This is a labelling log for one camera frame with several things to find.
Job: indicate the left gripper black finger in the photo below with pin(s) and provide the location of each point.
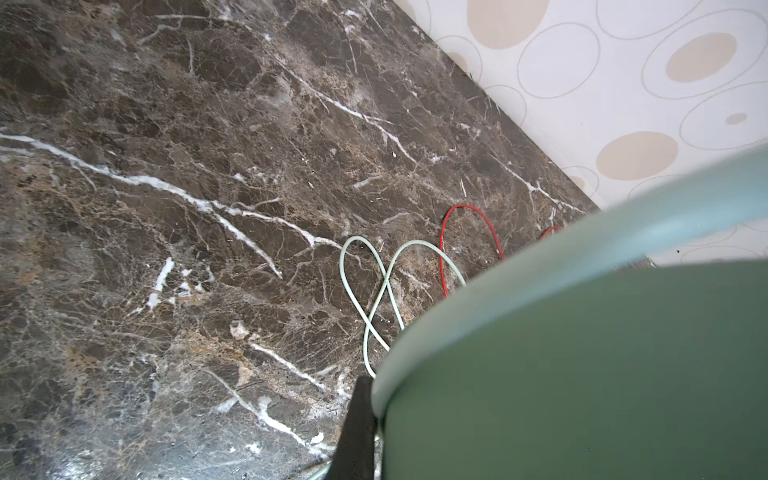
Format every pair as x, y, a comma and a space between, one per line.
354, 458

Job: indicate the mint green headphones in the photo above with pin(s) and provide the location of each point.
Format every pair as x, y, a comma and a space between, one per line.
567, 362

